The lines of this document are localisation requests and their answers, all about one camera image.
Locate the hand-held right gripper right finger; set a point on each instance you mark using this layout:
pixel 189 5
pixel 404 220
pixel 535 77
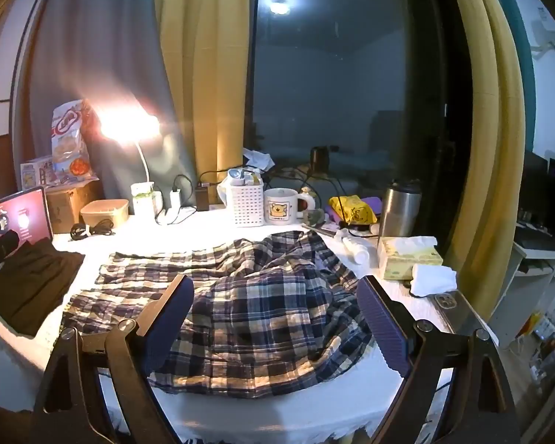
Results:
pixel 384 328

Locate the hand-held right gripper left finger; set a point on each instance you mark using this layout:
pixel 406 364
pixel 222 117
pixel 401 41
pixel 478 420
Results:
pixel 166 328

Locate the plaid flannel shirt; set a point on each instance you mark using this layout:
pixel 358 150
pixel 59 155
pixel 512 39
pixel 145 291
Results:
pixel 259 296

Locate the laptop with red screen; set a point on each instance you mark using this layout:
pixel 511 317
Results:
pixel 27 215

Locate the black folded cloth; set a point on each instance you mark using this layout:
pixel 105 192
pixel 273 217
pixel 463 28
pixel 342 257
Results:
pixel 32 282

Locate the colourful printed carton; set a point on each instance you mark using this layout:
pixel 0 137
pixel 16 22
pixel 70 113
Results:
pixel 37 173

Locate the white folded cloth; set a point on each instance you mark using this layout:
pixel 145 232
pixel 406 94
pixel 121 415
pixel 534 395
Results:
pixel 434 281

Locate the phone in clear case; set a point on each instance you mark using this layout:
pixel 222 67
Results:
pixel 448 303

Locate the brown cardboard box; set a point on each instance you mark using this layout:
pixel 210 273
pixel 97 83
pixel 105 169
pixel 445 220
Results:
pixel 64 206

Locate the yellow tissue box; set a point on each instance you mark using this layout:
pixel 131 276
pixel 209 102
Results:
pixel 407 261

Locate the white plastic bottle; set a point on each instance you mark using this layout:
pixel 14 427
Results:
pixel 356 249

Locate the beige lidded container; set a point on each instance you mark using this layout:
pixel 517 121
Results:
pixel 104 212

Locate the printed snack bag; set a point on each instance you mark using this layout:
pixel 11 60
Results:
pixel 69 148

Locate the white embossed tablecloth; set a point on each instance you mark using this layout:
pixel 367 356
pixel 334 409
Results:
pixel 305 407

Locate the stainless steel tumbler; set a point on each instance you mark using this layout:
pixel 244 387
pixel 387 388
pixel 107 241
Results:
pixel 400 212

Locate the yellow printed plastic bag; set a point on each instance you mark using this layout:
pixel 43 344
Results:
pixel 351 210

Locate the purple cloth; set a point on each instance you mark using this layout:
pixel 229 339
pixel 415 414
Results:
pixel 372 202

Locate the white plug charger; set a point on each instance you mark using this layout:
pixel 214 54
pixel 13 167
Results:
pixel 175 199

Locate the grey fuzzy toy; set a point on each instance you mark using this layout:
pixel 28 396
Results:
pixel 314 216

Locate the black power adapter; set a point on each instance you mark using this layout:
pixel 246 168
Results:
pixel 203 198

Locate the white plastic basket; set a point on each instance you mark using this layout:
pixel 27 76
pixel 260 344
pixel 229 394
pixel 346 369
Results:
pixel 245 206

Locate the white shelf unit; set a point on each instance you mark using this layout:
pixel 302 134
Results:
pixel 527 277

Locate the small cream figurine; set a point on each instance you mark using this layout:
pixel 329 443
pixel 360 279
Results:
pixel 305 192

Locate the white mug with cat print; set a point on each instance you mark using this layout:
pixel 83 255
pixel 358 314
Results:
pixel 282 208

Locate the white desk lamp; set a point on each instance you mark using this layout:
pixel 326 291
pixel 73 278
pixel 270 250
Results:
pixel 129 125

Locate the black cup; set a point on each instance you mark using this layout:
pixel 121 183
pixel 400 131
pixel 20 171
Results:
pixel 319 158

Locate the crumpled white paper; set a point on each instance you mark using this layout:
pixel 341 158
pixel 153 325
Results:
pixel 259 159

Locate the grey teal curtain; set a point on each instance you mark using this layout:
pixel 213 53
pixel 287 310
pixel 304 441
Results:
pixel 97 32

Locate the yellow curtain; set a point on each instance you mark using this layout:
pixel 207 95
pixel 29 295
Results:
pixel 203 55
pixel 490 125

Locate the dark window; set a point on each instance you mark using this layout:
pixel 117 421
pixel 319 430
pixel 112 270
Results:
pixel 351 78

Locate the white air conditioner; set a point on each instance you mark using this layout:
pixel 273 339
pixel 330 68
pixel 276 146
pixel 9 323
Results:
pixel 548 27

